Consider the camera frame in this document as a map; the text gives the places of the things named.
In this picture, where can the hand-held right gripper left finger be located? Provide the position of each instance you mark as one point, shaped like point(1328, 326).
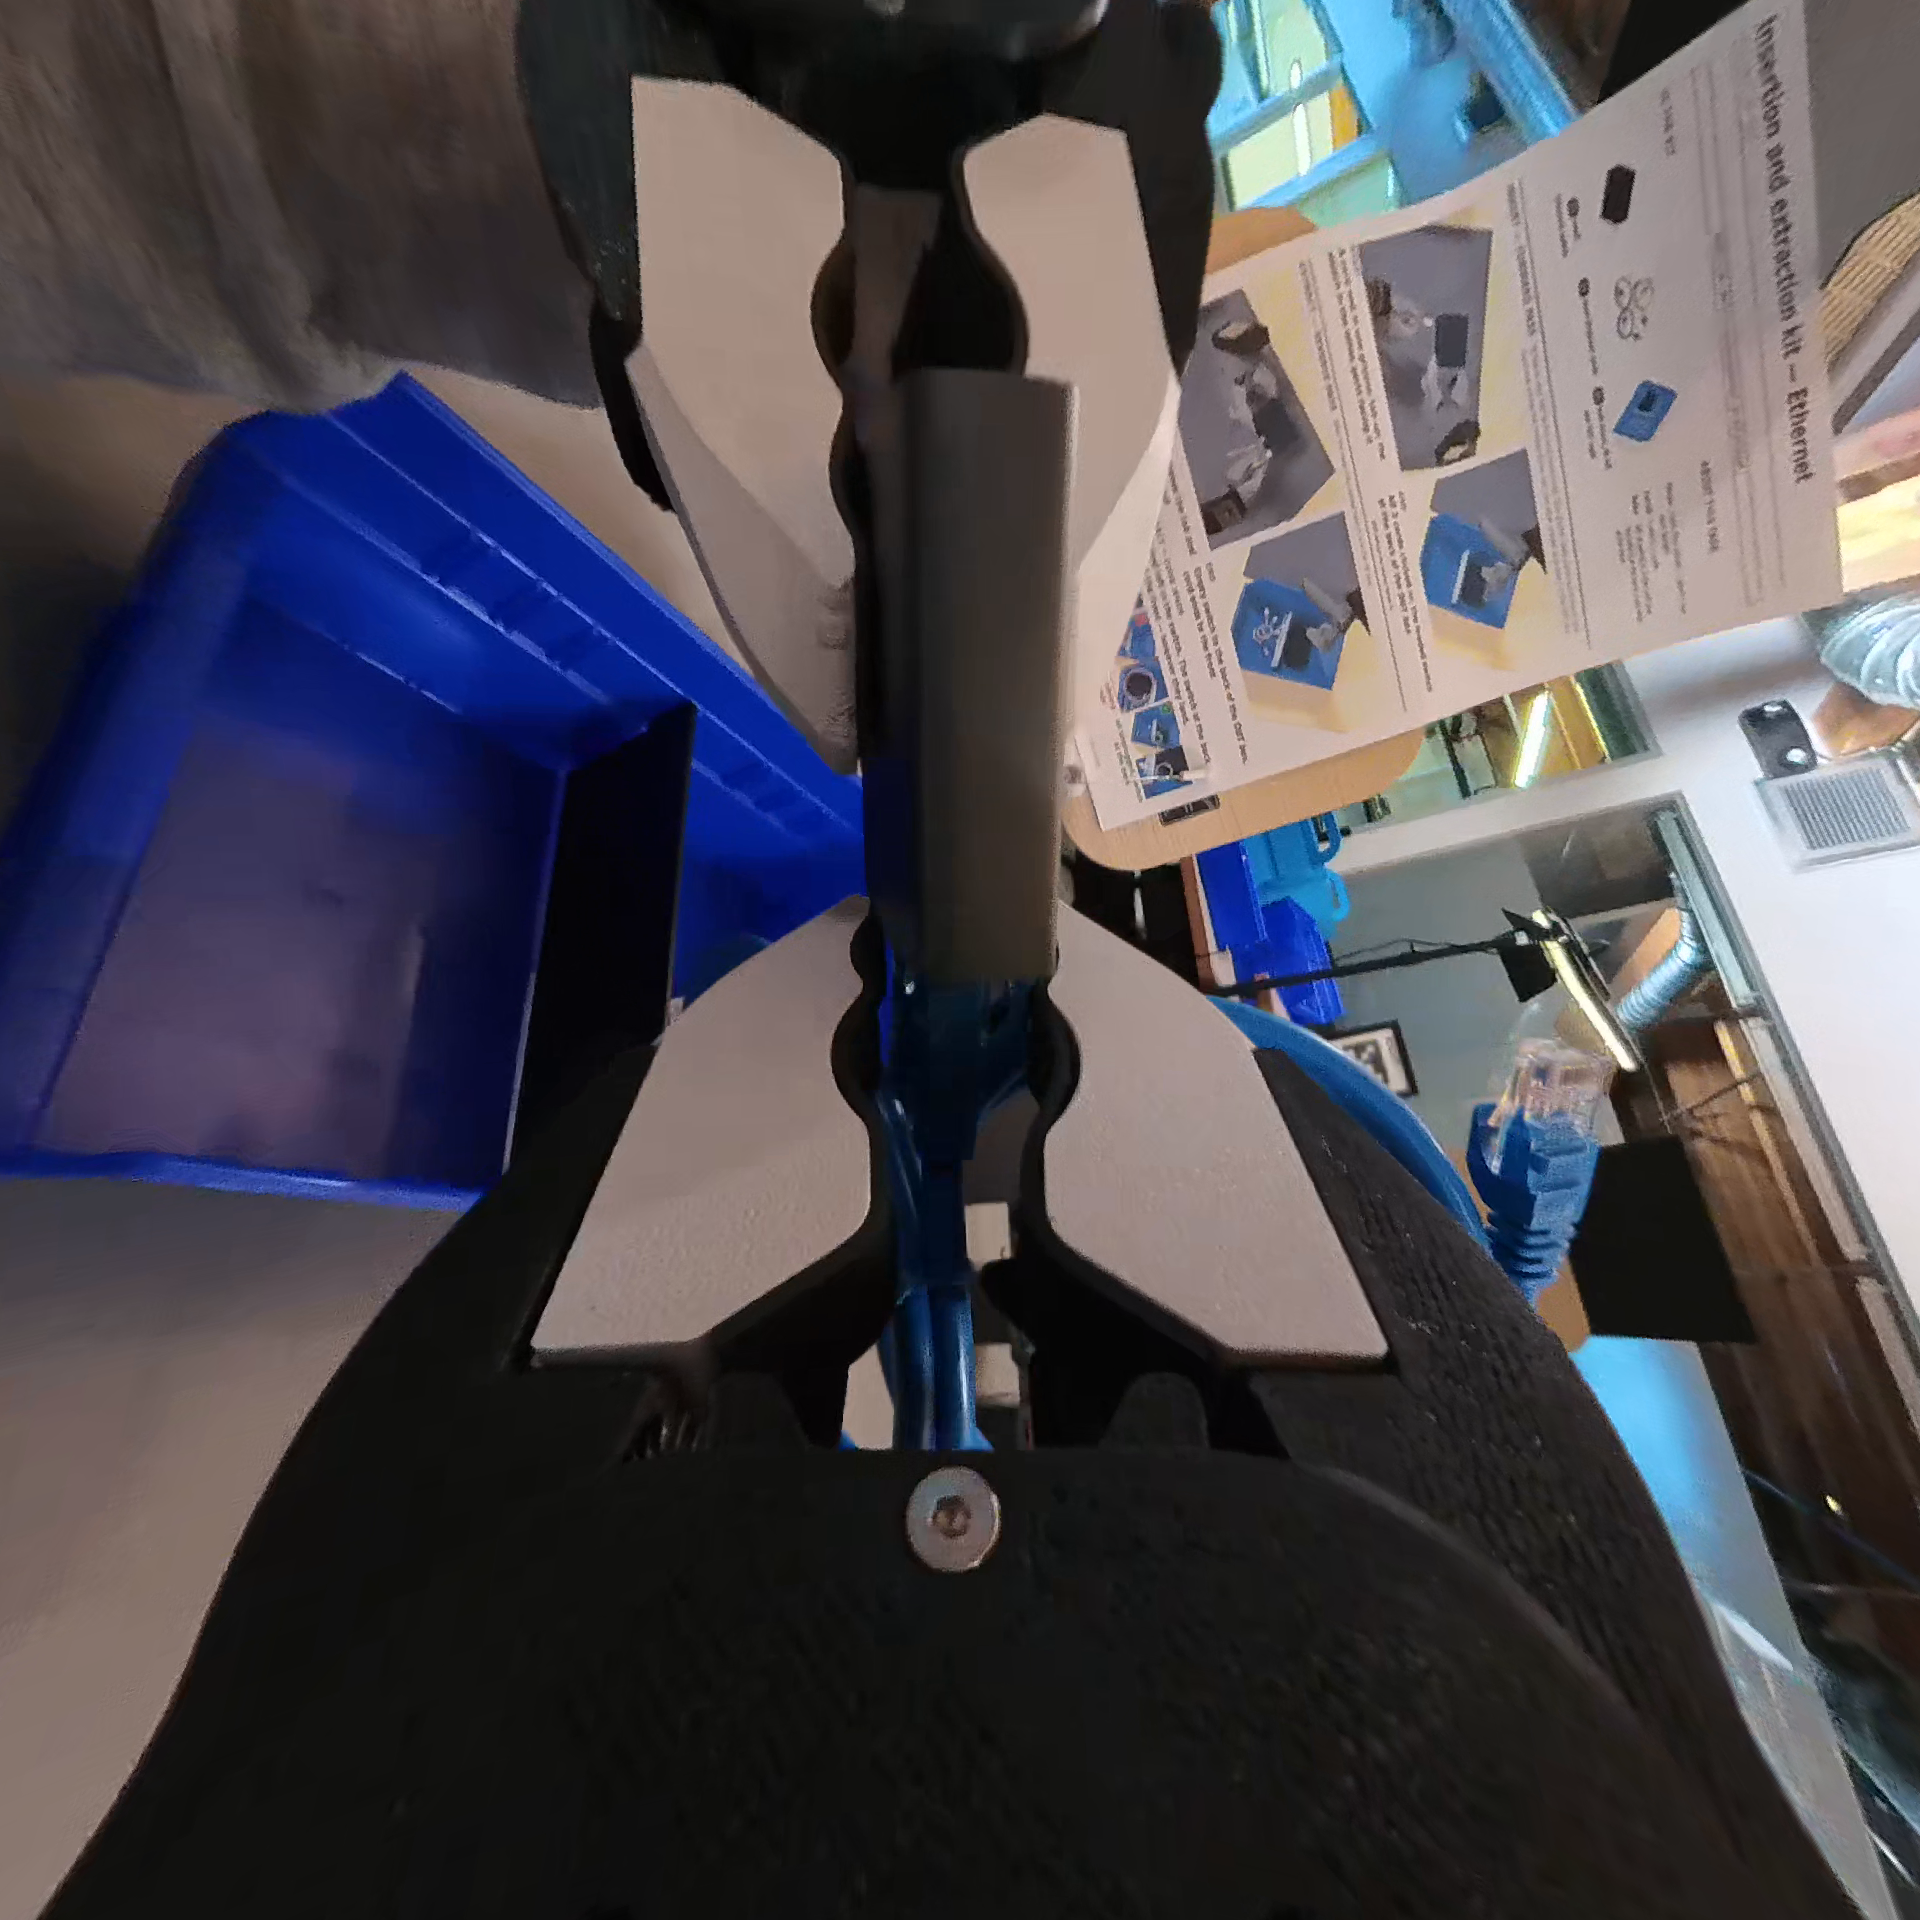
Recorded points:
point(720, 1201)

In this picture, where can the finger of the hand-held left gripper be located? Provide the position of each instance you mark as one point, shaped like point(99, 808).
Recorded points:
point(720, 375)
point(1096, 270)

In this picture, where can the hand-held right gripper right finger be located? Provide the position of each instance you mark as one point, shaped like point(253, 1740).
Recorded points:
point(1200, 1201)

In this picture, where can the black ethernet adapter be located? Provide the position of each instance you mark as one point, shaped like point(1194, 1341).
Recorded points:
point(973, 674)

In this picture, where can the blue storage bin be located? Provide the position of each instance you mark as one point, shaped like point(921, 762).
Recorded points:
point(299, 902)

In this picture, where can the printed marker tag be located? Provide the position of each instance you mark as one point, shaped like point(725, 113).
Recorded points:
point(1371, 1062)

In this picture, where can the large grid window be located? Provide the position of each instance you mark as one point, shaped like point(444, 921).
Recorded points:
point(1275, 89)

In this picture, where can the small blue bin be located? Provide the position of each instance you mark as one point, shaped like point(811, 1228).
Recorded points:
point(1275, 916)

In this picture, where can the black plastic bin divider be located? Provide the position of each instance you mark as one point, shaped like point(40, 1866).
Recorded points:
point(600, 930)

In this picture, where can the black light stand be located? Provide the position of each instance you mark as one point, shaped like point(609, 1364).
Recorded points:
point(1574, 975)

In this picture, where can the printed instruction sheet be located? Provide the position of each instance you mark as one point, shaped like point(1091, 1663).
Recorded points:
point(1574, 375)

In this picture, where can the black wall panel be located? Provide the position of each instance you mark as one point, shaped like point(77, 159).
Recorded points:
point(1665, 1245)

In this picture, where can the white wall air vent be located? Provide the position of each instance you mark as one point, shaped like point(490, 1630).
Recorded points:
point(1838, 809)

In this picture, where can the silver ribbed air duct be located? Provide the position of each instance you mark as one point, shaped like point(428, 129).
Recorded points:
point(1867, 646)

